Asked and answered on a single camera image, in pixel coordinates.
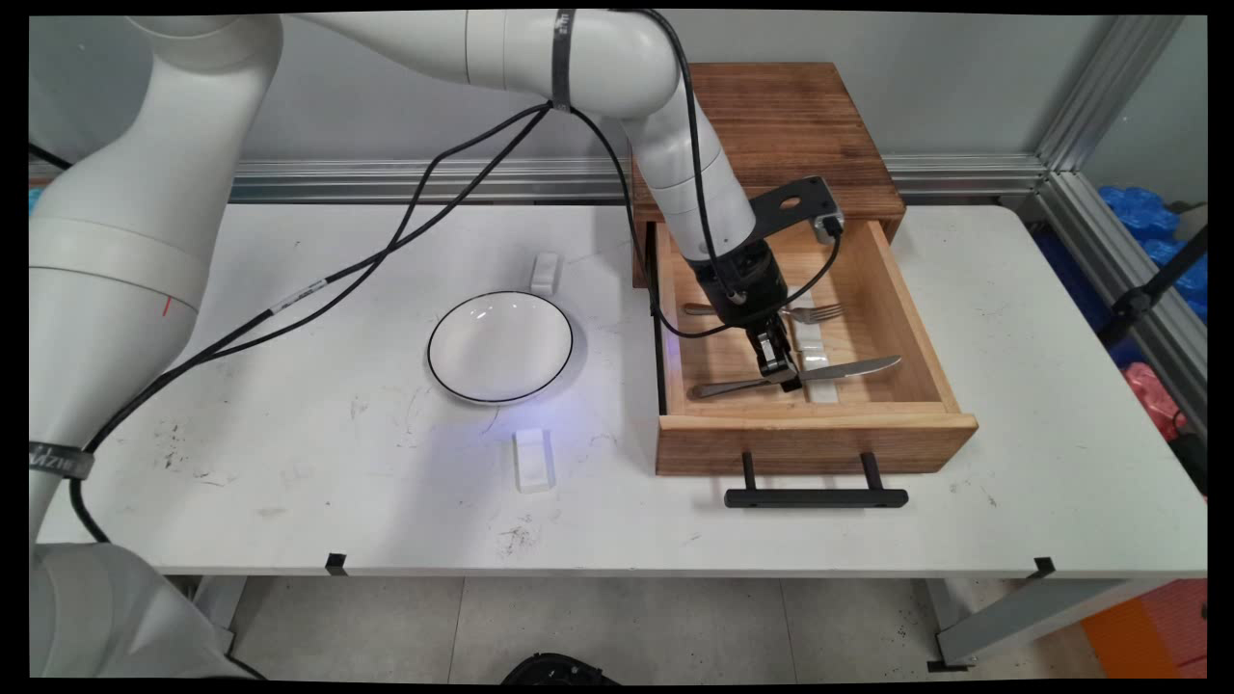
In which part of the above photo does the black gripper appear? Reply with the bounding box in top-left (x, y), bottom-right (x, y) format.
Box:
top-left (692, 239), bottom-right (803, 393)

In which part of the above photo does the steel table knife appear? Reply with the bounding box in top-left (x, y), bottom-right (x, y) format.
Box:
top-left (689, 356), bottom-right (902, 399)

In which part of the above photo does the steel fork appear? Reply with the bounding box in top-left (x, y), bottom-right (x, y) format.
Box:
top-left (683, 303), bottom-right (845, 324)

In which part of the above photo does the light wooden drawer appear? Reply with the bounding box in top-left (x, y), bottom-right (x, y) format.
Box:
top-left (656, 220), bottom-right (979, 476)

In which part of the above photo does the white plate with black rim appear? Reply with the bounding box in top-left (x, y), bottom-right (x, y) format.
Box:
top-left (427, 291), bottom-right (575, 405)

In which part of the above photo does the grey table leg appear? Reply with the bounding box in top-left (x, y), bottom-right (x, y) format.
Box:
top-left (927, 578), bottom-right (1172, 673)
top-left (193, 576), bottom-right (247, 647)

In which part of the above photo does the red plastic bag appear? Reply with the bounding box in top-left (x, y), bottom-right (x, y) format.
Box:
top-left (1123, 361), bottom-right (1192, 442)

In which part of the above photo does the black object on floor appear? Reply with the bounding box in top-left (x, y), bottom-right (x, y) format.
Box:
top-left (501, 653), bottom-right (618, 687)

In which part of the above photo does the black stand pole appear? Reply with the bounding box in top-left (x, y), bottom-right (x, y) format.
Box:
top-left (1099, 227), bottom-right (1208, 348)

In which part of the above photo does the blue plastic bag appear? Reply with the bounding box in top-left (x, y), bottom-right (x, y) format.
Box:
top-left (1099, 185), bottom-right (1208, 324)

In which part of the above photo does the orange box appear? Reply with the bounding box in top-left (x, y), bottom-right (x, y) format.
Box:
top-left (1080, 578), bottom-right (1208, 681)

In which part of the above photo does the black drawer slide rail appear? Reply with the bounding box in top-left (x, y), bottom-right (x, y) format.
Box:
top-left (644, 224), bottom-right (668, 415)

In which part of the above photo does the black drawer handle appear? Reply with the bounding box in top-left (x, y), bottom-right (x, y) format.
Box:
top-left (725, 451), bottom-right (909, 509)

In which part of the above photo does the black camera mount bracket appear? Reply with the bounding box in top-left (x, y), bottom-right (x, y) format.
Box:
top-left (750, 176), bottom-right (835, 232)

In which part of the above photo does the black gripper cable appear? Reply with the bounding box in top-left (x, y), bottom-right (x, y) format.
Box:
top-left (641, 10), bottom-right (748, 305)

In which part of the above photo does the aluminium side frame rail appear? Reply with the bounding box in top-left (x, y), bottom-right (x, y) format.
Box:
top-left (1022, 172), bottom-right (1208, 435)

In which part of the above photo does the black arm strap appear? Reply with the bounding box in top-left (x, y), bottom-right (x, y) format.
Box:
top-left (551, 10), bottom-right (577, 112)

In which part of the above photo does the long black cable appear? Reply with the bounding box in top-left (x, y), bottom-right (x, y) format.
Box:
top-left (67, 101), bottom-right (560, 543)

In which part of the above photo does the aluminium back frame rail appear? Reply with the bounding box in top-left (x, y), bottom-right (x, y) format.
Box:
top-left (227, 157), bottom-right (1047, 205)

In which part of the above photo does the aluminium frame post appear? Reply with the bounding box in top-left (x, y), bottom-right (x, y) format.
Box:
top-left (1036, 14), bottom-right (1185, 174)

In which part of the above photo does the black cable with white label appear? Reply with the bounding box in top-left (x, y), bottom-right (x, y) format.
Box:
top-left (67, 101), bottom-right (560, 543)

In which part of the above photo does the grey printed arm strap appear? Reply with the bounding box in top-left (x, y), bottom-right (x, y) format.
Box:
top-left (29, 441), bottom-right (95, 481)

